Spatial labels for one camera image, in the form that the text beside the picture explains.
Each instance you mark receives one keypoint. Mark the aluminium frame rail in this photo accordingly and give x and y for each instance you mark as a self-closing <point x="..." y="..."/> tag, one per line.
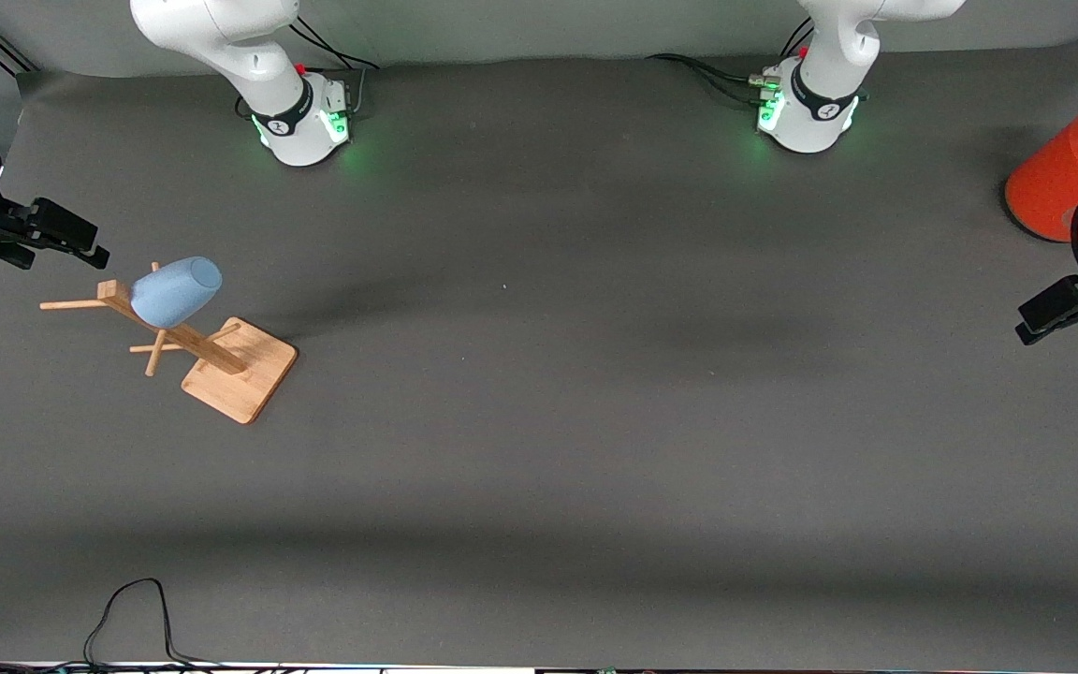
<point x="1" y="47"/>

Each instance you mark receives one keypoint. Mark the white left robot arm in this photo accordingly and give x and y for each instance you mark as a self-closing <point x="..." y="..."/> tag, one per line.
<point x="829" y="65"/>

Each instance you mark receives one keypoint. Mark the dark grey table mat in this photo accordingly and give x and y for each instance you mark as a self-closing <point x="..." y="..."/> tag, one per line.
<point x="595" y="468"/>

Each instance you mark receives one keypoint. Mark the orange drink can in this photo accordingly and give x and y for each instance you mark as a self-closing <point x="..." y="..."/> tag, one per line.
<point x="1058" y="178"/>

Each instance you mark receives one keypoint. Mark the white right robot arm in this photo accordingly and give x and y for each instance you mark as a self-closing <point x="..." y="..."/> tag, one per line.
<point x="249" y="56"/>

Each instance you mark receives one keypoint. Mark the wooden cup rack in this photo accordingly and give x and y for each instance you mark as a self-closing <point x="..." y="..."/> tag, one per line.
<point x="244" y="370"/>

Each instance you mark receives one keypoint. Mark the light blue cup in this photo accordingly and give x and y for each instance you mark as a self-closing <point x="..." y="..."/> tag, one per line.
<point x="174" y="290"/>

